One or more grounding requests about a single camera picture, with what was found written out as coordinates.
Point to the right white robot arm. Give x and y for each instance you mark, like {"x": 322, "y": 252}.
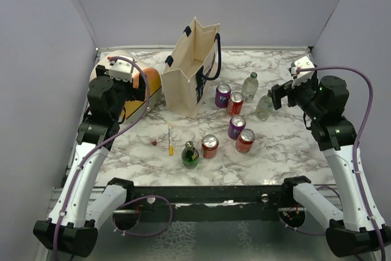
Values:
{"x": 357, "y": 227}

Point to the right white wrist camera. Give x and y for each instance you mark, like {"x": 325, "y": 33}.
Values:
{"x": 301, "y": 71}

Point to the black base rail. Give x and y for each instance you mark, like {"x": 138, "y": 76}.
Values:
{"x": 206, "y": 204}

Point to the cream canvas tote bag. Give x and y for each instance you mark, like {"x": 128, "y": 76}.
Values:
{"x": 191, "y": 67}

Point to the red soda can right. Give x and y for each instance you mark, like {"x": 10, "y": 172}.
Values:
{"x": 245, "y": 140}

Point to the purple soda can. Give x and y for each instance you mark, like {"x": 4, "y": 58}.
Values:
{"x": 222, "y": 96}
{"x": 236, "y": 125}

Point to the purple soda can front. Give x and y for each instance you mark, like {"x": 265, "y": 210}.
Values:
{"x": 236, "y": 125}

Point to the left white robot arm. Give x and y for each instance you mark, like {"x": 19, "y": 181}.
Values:
{"x": 72, "y": 225}

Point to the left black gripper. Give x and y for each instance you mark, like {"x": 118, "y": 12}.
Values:
{"x": 135, "y": 93}

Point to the green glass bottle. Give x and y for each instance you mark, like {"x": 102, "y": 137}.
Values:
{"x": 190, "y": 156}

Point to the purple soda can rear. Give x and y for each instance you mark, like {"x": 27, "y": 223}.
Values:
{"x": 222, "y": 96}

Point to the yellow white marker pen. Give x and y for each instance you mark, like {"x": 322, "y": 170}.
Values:
{"x": 171, "y": 149}

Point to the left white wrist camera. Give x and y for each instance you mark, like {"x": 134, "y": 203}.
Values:
{"x": 121, "y": 68}

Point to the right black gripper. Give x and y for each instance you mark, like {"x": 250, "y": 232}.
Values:
{"x": 277, "y": 91}

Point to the clear glass bottle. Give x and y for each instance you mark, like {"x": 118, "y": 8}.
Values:
{"x": 249, "y": 87}
{"x": 264, "y": 107}

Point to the red cola can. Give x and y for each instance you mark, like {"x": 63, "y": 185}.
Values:
{"x": 235, "y": 104}

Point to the red soda can front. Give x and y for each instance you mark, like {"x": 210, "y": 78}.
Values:
{"x": 210, "y": 145}

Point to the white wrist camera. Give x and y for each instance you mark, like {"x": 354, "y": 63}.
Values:
{"x": 121, "y": 68}
{"x": 301, "y": 71}

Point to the red soda can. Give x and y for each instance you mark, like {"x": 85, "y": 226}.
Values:
{"x": 245, "y": 140}
{"x": 210, "y": 145}

